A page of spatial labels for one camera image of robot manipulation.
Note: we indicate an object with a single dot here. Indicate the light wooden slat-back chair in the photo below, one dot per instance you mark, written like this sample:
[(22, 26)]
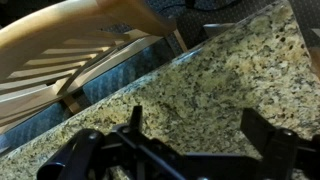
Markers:
[(36, 33)]

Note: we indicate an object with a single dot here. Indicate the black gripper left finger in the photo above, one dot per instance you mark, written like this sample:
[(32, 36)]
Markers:
[(83, 146)]

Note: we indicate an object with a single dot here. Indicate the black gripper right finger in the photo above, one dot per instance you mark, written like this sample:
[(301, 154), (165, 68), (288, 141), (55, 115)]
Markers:
[(280, 150)]

